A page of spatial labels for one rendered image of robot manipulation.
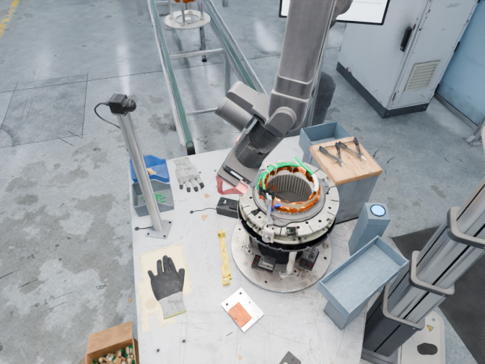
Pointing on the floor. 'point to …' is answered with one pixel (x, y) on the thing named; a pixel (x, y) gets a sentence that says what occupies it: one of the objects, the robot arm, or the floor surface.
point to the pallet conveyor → (203, 61)
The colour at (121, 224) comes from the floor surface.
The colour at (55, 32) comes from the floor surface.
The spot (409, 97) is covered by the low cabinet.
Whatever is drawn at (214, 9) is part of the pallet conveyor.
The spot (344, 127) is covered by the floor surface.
